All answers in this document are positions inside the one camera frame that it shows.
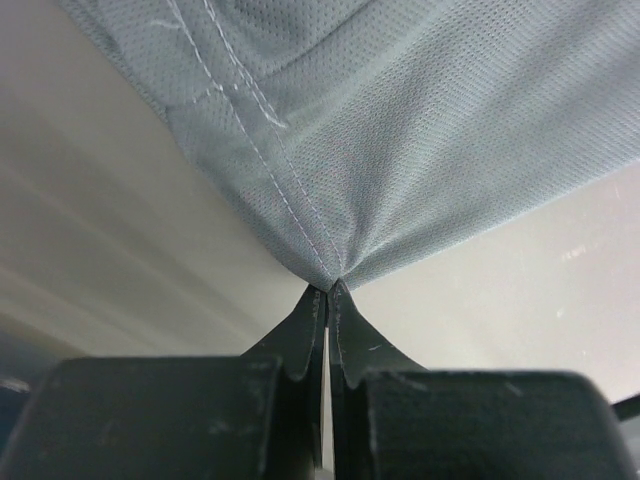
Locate grey t shirt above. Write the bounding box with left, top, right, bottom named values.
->
left=63, top=1, right=639, bottom=289

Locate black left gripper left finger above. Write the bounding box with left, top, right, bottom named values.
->
left=1, top=287, right=326, bottom=479

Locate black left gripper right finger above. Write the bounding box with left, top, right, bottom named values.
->
left=328, top=282, right=633, bottom=479

